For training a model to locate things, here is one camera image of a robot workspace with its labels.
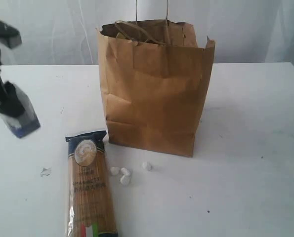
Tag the white backdrop curtain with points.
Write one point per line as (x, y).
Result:
(64, 31)

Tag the small clear plastic scrap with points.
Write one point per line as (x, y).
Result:
(45, 172)

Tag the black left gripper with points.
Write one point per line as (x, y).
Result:
(11, 105)

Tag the white blue milk carton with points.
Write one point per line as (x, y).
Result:
(27, 122)

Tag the brown paper shopping bag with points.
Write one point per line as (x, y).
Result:
(153, 80)

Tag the spaghetti pasta packet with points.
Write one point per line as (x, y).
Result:
(90, 209)

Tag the white candy right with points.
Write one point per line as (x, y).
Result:
(147, 166)

